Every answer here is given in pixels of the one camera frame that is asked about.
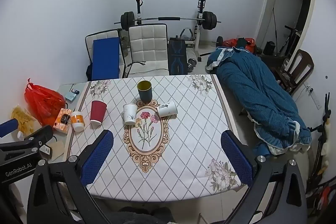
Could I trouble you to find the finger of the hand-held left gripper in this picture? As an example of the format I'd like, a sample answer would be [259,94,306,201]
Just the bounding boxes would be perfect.
[24,125,54,146]
[0,119,20,139]

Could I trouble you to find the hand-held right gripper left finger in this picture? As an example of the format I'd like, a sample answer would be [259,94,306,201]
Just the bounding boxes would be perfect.
[26,130,114,224]

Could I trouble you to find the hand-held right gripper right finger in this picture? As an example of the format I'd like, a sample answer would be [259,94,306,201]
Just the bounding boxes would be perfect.
[221,130,308,224]

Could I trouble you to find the orange and white cup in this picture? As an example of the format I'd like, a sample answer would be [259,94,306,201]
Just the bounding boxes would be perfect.
[71,111,85,132]

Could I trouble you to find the red paper cup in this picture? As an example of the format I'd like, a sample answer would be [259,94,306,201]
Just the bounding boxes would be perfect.
[90,100,108,125]

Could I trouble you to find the white paper cup floral print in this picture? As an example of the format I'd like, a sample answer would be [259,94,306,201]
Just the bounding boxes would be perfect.
[123,103,138,125]

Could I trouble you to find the dark grey cup yellow inside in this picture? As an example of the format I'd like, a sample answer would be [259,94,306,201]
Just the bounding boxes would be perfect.
[137,80,153,102]

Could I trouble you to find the white paper cup black print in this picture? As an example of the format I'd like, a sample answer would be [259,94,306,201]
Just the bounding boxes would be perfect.
[157,100,178,118]

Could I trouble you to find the yellow snack bag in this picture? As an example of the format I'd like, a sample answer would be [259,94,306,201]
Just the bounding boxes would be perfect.
[11,106,36,135]

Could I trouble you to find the orange tissue box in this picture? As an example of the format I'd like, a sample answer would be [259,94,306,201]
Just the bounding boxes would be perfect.
[53,108,72,134]

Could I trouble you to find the red plastic bag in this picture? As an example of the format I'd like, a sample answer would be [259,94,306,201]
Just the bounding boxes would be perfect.
[24,79,66,127]

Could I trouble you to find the light blue small box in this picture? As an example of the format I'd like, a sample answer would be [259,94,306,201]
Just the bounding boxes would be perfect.
[64,89,80,102]

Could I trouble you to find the floral diamond-pattern tablecloth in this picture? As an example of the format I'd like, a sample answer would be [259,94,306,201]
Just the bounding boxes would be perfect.
[67,74,243,203]

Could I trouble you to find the blue quilt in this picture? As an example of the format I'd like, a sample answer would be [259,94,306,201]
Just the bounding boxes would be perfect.
[205,46,312,155]

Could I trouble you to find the dark cloth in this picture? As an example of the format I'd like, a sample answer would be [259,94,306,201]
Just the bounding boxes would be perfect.
[112,207,175,224]

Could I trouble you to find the black tripod stand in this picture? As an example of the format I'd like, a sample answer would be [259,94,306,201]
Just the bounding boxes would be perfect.
[307,92,332,188]

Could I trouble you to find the white padded chair black trim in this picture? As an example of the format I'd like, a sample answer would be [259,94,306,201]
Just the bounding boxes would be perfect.
[85,29,127,80]

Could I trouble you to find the chrome dumbbell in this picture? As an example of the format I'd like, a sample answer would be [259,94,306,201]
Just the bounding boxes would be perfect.
[187,57,202,73]

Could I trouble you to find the black round bag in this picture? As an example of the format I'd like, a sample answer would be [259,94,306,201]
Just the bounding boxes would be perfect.
[263,41,276,56]

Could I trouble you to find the black bench pad blue lines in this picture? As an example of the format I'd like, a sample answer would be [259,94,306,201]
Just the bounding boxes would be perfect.
[168,37,188,75]

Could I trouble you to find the dark wooden chair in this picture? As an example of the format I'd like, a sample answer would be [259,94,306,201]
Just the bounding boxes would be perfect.
[272,49,315,95]

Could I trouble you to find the white weight bench rack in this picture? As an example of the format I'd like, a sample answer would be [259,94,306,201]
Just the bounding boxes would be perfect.
[135,0,208,57]

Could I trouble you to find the barbell with black plates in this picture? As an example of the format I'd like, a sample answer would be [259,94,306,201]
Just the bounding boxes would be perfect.
[114,11,222,31]

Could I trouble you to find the black cable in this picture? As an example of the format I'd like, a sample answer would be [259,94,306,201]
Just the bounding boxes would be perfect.
[124,61,146,75]

